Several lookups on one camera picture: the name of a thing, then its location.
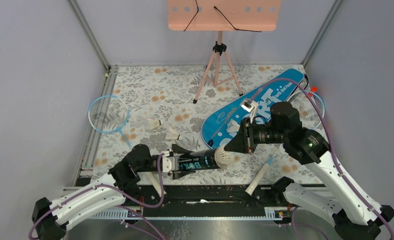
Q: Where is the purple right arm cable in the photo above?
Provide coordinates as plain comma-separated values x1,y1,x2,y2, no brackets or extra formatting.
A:
249,77,394,240

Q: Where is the pink music stand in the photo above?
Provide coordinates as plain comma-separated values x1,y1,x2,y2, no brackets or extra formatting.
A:
167,0,282,104

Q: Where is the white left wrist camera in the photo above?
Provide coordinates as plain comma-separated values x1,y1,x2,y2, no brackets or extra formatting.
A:
161,151,179,173

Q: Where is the blue badminton racket left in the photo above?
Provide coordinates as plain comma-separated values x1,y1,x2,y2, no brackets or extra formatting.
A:
87,95,167,197

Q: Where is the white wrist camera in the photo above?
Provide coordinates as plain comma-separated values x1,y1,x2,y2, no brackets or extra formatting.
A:
241,99,259,124
161,151,179,173

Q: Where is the blue racket cover bag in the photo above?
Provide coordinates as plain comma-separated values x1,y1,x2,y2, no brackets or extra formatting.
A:
201,80,297,148

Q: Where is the blue badminton racket right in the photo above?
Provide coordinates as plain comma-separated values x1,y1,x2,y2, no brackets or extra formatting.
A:
245,87,325,195

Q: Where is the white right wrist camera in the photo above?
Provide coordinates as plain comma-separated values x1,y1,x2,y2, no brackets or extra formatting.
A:
241,99,259,124

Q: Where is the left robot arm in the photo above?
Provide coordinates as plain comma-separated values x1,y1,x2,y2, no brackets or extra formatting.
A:
29,144,196,240

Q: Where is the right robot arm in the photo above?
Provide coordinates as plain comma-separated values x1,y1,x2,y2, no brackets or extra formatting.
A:
224,101,394,240

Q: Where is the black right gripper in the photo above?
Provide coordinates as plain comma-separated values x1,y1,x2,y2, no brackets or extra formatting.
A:
223,116,287,154

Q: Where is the floral patterned mat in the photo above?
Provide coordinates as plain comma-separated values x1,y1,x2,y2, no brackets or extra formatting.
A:
92,65,320,185

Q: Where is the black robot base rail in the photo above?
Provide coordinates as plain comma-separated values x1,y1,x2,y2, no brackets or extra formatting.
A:
123,185,292,220

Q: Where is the blue badminton racket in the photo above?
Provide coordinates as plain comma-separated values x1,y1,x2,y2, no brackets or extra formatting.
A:
245,87,325,195
87,95,167,197

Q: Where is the white shuttlecock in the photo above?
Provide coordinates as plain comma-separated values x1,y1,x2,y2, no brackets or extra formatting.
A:
214,146,235,169
226,119,240,133
147,118,163,130
165,127,182,141

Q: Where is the black shuttlecock tube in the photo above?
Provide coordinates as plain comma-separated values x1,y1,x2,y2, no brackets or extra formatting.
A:
178,148,227,171

